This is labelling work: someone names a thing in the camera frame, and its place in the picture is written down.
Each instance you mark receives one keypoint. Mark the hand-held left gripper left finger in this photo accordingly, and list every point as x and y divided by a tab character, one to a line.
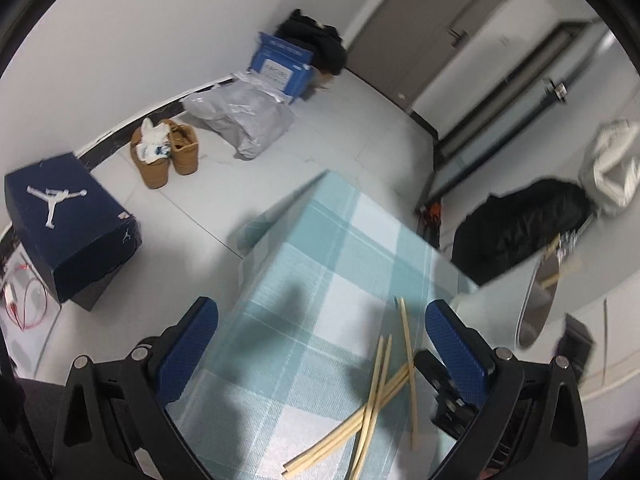
187	350

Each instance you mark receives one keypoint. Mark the white plastic packaging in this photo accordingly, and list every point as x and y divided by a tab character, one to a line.
250	80

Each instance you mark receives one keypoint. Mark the brown cardboard piece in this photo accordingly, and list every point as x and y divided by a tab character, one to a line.
324	79

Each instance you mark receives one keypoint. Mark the orange black tool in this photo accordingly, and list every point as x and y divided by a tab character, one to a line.
431	211

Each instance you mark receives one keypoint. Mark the pile of wooden chopsticks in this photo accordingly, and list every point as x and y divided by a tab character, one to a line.
372	400

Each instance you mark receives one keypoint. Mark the teal checked tablecloth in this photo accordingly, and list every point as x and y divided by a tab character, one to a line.
320	280

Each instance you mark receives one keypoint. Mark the blue cardboard box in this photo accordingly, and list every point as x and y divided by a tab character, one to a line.
280	62

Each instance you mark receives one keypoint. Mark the grey plastic bag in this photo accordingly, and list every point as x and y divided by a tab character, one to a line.
240	120

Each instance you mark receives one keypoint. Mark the silver folded umbrella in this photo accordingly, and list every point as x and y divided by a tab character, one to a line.
571	241

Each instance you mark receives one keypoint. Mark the brown shoe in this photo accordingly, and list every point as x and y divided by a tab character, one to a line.
184	150
150	170

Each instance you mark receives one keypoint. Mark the sliding door latch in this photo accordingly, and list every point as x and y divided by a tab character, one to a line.
557	91

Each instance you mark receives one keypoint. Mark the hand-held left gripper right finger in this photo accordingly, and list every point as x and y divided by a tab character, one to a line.
455	350

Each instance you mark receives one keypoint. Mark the dark blue shoe box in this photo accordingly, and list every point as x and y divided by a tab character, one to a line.
65	220

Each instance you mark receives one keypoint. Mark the black clothes heap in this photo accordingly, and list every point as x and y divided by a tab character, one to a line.
320	40

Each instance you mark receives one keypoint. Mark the black sliding door frame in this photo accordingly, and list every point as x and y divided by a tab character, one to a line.
505	95

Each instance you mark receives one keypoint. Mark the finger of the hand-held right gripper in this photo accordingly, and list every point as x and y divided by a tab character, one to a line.
576	345
445	395

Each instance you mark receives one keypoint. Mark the grey-brown door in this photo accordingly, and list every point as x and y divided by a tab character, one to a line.
425	25

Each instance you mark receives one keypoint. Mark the white cloth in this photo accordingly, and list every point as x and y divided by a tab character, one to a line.
152	142

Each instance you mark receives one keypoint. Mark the white shoulder bag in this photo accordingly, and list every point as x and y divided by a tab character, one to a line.
610	170

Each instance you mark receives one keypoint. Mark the wooden chopstick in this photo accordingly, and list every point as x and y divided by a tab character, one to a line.
552	249
562	273

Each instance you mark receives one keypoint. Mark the black jacket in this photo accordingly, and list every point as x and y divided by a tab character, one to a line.
520	225

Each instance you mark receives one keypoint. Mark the stainless steel cup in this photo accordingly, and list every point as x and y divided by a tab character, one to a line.
495	305

